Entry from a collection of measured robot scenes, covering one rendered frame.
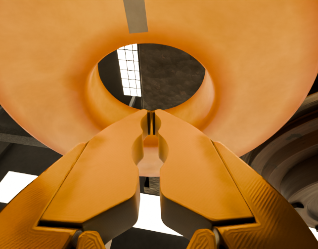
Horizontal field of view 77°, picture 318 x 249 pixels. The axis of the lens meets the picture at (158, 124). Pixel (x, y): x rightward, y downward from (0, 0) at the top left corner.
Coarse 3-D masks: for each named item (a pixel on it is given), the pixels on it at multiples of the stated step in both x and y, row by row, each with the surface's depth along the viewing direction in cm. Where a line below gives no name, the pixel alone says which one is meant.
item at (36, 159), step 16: (0, 112) 784; (16, 128) 924; (0, 144) 860; (16, 144) 860; (0, 160) 805; (16, 160) 805; (32, 160) 805; (48, 160) 805; (0, 176) 755; (144, 176) 755; (144, 192) 712; (0, 208) 673; (112, 240) 608; (128, 240) 608; (144, 240) 608; (160, 240) 608; (176, 240) 608
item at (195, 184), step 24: (168, 120) 11; (168, 144) 9; (192, 144) 9; (168, 168) 8; (192, 168) 8; (216, 168) 8; (168, 192) 7; (192, 192) 7; (216, 192) 7; (168, 216) 7; (192, 216) 6; (216, 216) 6; (240, 216) 6
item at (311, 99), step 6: (312, 90) 31; (306, 96) 31; (312, 96) 31; (306, 102) 32; (312, 102) 32; (300, 108) 33; (306, 108) 33; (312, 108) 32; (294, 114) 34; (300, 114) 34; (288, 120) 35; (252, 150) 42; (246, 156) 44; (246, 162) 46
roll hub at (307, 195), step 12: (300, 168) 36; (312, 168) 34; (288, 180) 39; (300, 180) 36; (312, 180) 33; (288, 192) 38; (300, 192) 36; (312, 192) 35; (312, 204) 40; (312, 216) 42
